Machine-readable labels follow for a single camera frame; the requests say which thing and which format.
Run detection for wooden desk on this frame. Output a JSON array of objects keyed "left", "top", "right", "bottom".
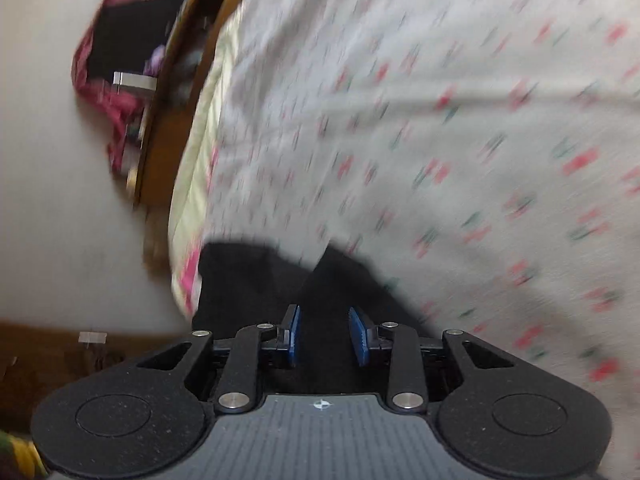
[{"left": 127, "top": 0, "right": 273, "bottom": 208}]

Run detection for black pants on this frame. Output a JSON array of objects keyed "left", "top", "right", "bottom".
[{"left": 192, "top": 241, "right": 443, "bottom": 396}]

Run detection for pink floral cloth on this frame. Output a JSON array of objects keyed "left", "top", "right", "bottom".
[{"left": 70, "top": 0, "right": 201, "bottom": 176}]

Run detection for cherry print bed sheet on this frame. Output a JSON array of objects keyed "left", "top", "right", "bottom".
[{"left": 197, "top": 0, "right": 640, "bottom": 480}]

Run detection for yellow green cloth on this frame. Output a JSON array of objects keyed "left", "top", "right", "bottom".
[{"left": 0, "top": 430, "right": 46, "bottom": 480}]

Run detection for pink floral quilt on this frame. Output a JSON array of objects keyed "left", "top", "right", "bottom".
[{"left": 167, "top": 20, "right": 236, "bottom": 318}]

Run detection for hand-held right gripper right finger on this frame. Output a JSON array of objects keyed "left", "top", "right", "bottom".
[{"left": 348, "top": 306, "right": 518, "bottom": 413}]

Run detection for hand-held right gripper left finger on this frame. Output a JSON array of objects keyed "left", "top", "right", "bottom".
[{"left": 135, "top": 304, "right": 302, "bottom": 413}]

